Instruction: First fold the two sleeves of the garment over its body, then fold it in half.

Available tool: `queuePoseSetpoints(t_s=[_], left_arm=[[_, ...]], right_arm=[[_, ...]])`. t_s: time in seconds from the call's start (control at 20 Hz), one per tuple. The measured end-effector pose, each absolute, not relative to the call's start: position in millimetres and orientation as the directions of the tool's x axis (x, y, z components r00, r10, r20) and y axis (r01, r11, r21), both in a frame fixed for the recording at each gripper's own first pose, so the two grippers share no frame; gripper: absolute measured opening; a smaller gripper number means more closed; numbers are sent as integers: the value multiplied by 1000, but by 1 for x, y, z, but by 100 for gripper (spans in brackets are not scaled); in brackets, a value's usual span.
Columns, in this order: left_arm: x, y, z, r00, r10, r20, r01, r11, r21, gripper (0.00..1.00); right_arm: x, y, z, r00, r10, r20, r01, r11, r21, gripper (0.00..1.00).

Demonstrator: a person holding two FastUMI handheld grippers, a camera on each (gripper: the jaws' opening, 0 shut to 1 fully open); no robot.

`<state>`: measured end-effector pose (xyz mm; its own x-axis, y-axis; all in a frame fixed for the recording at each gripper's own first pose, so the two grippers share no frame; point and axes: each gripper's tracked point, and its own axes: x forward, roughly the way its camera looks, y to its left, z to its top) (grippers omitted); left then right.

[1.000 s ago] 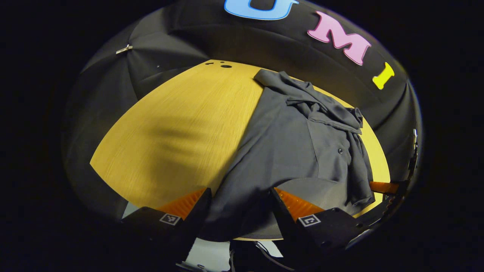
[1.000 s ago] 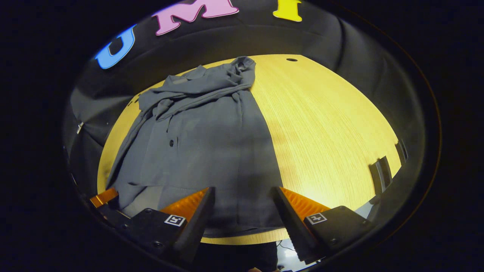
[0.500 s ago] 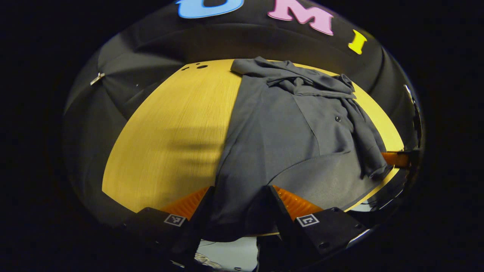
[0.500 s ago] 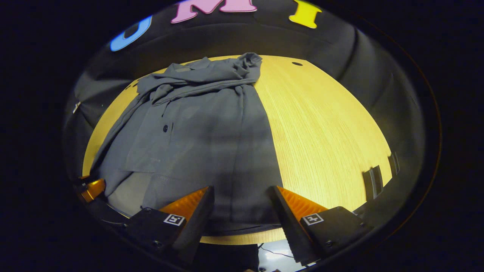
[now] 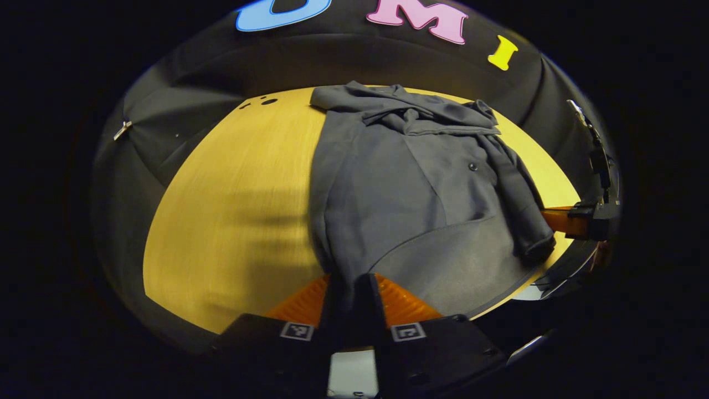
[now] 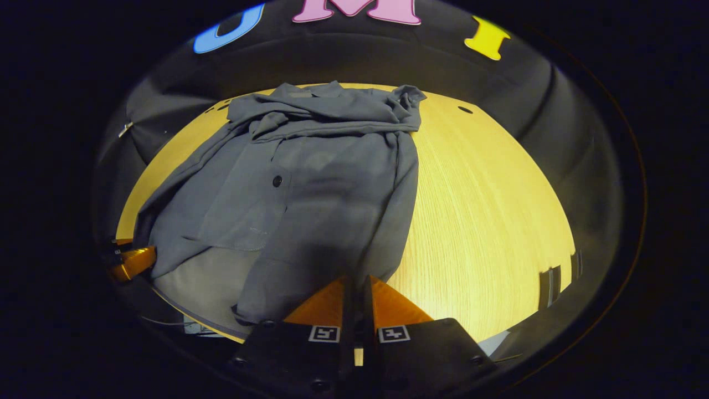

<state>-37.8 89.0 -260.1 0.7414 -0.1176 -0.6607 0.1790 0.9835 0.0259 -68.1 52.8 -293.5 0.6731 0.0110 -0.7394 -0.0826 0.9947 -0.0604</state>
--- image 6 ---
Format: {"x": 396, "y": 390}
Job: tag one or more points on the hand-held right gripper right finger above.
{"x": 368, "y": 316}

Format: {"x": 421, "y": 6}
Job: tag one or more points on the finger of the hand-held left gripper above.
{"x": 133, "y": 264}

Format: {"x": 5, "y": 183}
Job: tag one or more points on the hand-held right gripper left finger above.
{"x": 348, "y": 316}

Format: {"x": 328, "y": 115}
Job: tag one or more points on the grey collared shirt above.
{"x": 321, "y": 199}

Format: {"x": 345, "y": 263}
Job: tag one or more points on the small metal clip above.
{"x": 125, "y": 129}

